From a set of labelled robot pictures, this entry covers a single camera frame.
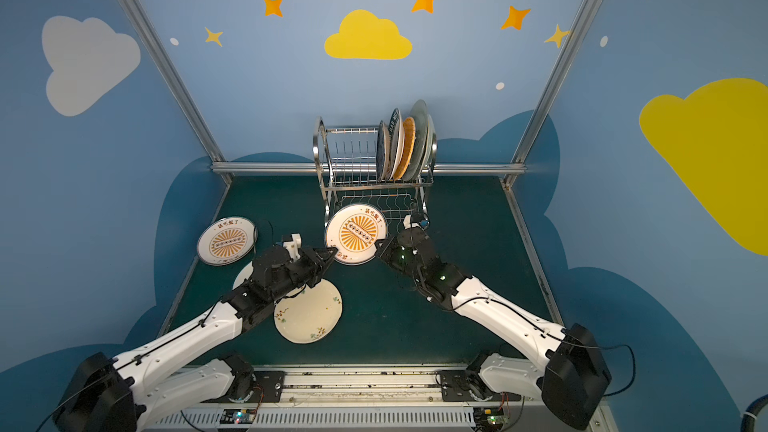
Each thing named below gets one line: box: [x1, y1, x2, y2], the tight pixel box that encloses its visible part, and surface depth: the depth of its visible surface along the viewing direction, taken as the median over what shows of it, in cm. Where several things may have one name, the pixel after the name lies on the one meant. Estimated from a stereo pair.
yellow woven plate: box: [393, 116, 416, 181], surface depth 77 cm
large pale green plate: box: [403, 99, 429, 182], surface depth 78 cm
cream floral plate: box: [273, 279, 343, 344], surface depth 86 cm
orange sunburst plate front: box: [325, 203, 388, 266], surface depth 82 cm
